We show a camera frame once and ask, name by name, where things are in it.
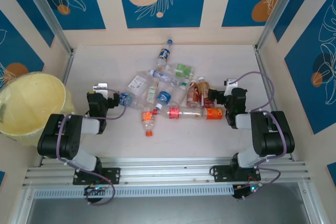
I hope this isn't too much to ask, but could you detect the crushed blue label bottle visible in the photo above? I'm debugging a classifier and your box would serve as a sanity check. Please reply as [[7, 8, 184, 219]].
[[118, 92, 144, 111]]

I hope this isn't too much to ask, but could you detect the white-capped amber tea bottle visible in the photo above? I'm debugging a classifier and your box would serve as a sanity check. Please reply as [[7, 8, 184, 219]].
[[196, 76, 212, 106]]

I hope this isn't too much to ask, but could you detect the bright orange label bottle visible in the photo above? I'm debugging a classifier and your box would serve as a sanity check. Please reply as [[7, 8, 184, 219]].
[[202, 107, 224, 121]]

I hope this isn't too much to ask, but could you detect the red-orange drink bottle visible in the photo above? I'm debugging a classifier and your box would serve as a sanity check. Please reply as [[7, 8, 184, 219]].
[[186, 78, 200, 109]]

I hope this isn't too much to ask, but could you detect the square clear bottle white label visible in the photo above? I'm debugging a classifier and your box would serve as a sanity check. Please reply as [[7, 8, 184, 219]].
[[127, 70, 153, 96]]

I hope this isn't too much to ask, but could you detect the orange-capped clear bottle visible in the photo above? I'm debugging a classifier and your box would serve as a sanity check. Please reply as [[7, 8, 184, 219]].
[[141, 108, 158, 137]]

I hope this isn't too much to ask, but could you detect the green label clear bottle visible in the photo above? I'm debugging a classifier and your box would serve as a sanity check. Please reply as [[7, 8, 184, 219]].
[[165, 62, 196, 80]]

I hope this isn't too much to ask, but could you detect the red label cola bottle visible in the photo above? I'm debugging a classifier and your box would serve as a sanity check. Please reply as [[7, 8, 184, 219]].
[[152, 105, 207, 122]]

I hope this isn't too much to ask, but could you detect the white-capped blue label bottle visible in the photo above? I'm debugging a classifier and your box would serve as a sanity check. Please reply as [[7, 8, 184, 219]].
[[154, 83, 176, 111]]

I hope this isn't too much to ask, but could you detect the grey label clear bottle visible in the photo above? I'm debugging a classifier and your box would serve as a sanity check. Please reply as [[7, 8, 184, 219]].
[[149, 69, 182, 86]]

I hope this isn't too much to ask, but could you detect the blue yellow label bottle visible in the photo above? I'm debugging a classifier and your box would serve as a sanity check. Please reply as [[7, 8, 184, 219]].
[[153, 39, 174, 69]]

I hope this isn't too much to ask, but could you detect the yellow plastic bin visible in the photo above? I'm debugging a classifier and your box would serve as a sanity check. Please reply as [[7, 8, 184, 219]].
[[0, 71, 76, 148]]

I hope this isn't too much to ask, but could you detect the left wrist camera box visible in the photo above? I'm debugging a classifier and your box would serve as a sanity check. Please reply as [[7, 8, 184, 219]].
[[92, 83, 109, 93]]

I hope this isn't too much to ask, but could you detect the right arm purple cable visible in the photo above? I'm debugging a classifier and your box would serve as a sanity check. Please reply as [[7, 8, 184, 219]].
[[235, 71, 287, 201]]

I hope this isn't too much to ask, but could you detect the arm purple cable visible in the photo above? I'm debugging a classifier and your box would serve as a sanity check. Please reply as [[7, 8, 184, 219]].
[[56, 89, 128, 206], [235, 71, 287, 201]]

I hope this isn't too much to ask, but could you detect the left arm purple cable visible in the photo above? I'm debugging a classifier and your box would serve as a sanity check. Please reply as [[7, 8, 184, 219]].
[[56, 89, 128, 206]]

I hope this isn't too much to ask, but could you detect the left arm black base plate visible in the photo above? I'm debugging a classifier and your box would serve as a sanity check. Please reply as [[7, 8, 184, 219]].
[[72, 167, 121, 185]]

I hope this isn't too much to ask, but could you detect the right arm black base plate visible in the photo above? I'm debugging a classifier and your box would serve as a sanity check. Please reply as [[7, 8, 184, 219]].
[[209, 165, 262, 183]]

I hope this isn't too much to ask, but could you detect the aluminium mounting rail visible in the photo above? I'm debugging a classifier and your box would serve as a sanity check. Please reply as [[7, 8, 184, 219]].
[[22, 156, 313, 187]]

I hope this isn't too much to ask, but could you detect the white slotted cable duct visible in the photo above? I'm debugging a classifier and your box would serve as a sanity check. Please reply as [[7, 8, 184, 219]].
[[33, 184, 235, 199]]

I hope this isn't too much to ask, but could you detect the aluminium frame post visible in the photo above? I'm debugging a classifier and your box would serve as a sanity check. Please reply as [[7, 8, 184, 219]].
[[18, 0, 74, 55], [256, 0, 302, 51]]

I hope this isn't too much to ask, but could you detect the aluminium frame bar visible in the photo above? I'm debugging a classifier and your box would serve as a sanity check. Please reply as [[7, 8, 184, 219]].
[[298, 182, 325, 224], [9, 186, 36, 224]]

